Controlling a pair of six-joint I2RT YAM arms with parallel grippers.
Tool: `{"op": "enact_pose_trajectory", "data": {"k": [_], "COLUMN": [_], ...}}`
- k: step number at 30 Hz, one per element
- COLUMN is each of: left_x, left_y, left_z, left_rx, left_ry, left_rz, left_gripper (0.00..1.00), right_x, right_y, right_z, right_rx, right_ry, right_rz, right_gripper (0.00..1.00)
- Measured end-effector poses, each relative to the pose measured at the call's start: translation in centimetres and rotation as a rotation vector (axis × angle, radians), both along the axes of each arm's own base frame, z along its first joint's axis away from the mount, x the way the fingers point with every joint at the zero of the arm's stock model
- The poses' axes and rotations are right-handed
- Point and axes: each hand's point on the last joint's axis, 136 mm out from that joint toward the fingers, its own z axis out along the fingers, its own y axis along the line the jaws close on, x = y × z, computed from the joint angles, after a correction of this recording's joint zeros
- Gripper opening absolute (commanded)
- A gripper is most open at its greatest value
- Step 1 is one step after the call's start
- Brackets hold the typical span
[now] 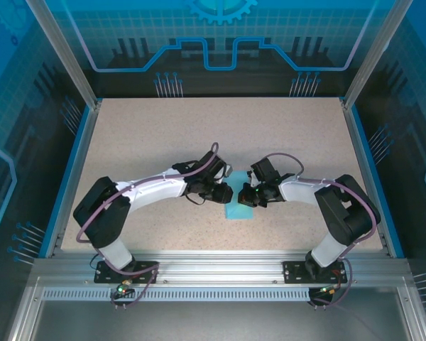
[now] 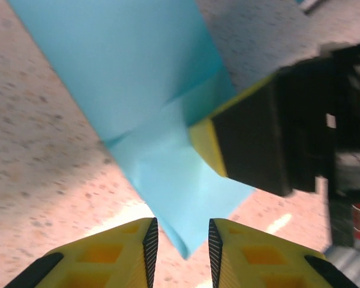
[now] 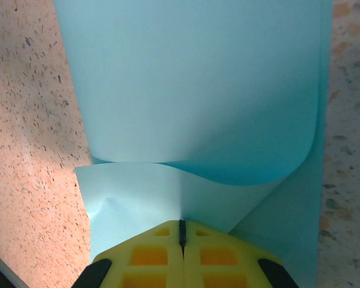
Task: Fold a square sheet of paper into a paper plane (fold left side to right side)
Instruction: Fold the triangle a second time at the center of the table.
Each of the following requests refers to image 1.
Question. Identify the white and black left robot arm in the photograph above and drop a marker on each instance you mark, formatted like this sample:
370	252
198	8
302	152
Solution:
103	216

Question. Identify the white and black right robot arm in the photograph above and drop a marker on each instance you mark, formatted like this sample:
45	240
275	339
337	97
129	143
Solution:
344	209

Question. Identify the blue printed back panel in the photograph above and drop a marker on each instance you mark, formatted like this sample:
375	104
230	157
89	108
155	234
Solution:
216	42

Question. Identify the blue printed side panel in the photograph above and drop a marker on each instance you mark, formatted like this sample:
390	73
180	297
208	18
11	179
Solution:
14	160
415	160

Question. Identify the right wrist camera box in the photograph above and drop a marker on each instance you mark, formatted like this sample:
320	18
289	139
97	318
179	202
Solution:
252	179

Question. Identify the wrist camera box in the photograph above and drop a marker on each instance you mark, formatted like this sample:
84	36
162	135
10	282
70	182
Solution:
228	170
252	179

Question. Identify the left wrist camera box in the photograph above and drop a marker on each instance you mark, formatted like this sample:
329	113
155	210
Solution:
228	170

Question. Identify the aluminium front rail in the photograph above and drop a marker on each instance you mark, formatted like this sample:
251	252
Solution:
216	264

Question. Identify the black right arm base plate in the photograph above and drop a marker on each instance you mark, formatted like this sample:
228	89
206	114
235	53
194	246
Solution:
294	273

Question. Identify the blue edged side rail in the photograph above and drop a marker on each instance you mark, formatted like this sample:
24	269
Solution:
71	177
372	177

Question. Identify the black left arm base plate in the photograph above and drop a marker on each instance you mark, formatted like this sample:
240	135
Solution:
110	275

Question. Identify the aluminium corner post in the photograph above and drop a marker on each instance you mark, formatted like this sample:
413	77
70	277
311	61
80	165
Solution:
64	53
372	53

